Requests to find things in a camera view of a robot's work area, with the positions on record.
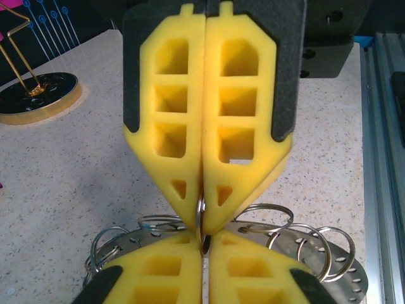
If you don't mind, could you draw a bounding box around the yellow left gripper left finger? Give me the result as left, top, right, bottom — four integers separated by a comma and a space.
72, 232, 204, 304

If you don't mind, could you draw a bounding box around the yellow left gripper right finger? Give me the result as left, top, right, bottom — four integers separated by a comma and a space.
208, 229, 327, 304

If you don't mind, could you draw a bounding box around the pale teal tagged key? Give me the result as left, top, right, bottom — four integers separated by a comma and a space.
195, 193, 212, 256

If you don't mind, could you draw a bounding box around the small clear plastic bag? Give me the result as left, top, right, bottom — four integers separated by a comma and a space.
84, 204, 370, 304

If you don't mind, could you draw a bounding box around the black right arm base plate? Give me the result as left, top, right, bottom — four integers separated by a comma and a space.
391, 72, 405, 127

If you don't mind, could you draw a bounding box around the gold wire glass rack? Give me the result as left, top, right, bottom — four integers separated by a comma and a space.
0, 6, 84, 125

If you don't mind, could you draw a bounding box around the aluminium mounting rail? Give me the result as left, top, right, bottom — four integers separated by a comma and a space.
360, 31, 405, 304

